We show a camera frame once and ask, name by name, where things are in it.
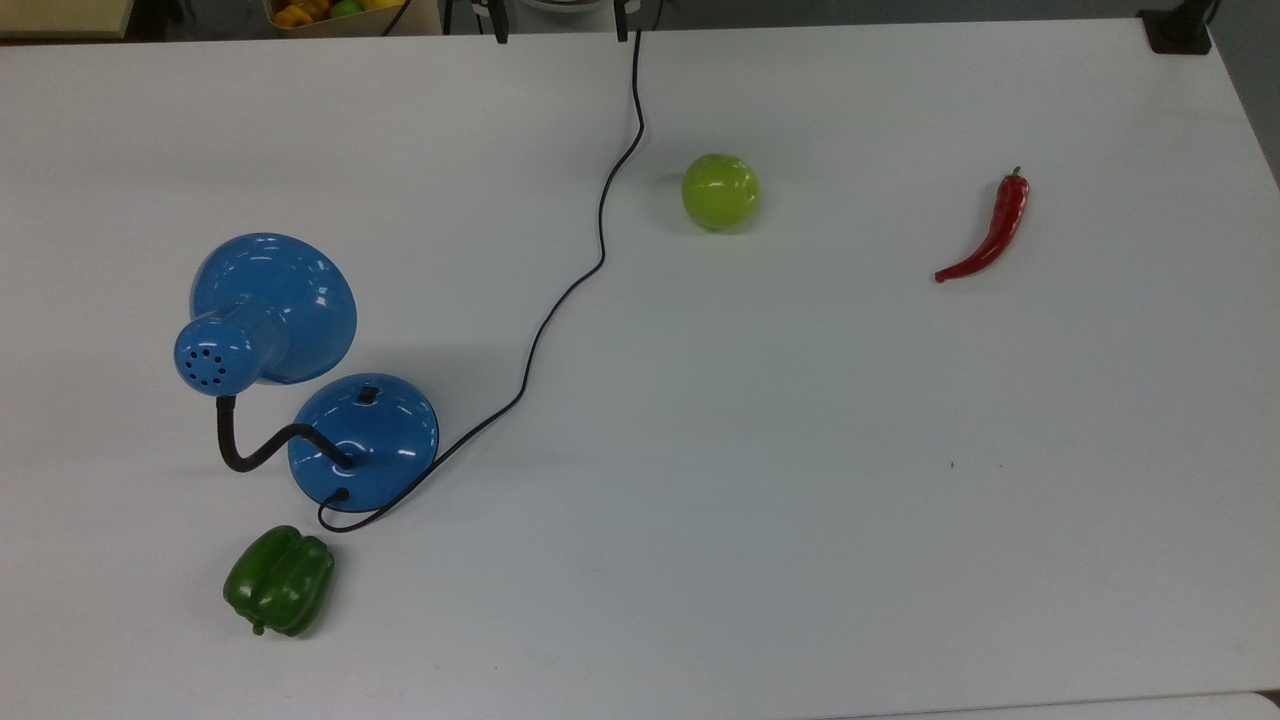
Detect blue gooseneck desk lamp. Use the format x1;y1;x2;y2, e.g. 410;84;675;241
173;232;441;514

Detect cardboard box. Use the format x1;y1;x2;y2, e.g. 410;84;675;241
262;0;445;39

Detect green apple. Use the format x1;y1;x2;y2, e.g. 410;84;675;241
681;152;762;232

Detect light wooden board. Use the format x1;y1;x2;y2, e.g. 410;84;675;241
0;0;136;41

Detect red chili pepper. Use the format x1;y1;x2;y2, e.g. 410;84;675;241
934;166;1031;284

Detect green bell pepper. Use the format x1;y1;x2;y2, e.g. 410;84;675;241
222;525;337;638

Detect black lamp power cable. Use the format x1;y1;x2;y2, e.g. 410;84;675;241
317;28;663;535

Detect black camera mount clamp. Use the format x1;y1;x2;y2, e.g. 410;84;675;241
1139;0;1219;56

